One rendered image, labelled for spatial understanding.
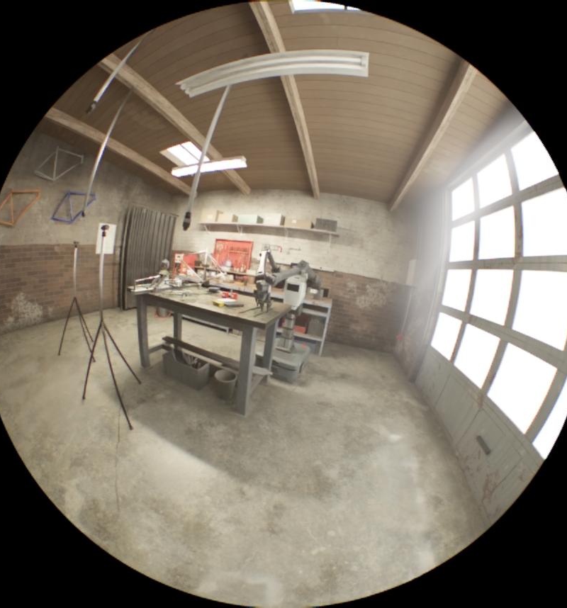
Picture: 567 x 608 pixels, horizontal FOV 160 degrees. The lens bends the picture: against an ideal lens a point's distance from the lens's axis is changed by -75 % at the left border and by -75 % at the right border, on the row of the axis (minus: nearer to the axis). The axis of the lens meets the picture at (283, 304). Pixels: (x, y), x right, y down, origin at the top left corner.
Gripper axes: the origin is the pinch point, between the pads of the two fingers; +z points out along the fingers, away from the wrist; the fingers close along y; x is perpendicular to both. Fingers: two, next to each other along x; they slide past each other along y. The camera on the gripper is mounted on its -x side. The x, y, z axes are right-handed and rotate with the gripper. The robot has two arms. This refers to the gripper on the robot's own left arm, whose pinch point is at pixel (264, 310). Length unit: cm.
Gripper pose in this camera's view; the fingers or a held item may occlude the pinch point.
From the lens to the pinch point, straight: 155.0
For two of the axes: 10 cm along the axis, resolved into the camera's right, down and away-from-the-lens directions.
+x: 3.1, -1.3, 9.4
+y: 9.4, 2.0, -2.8
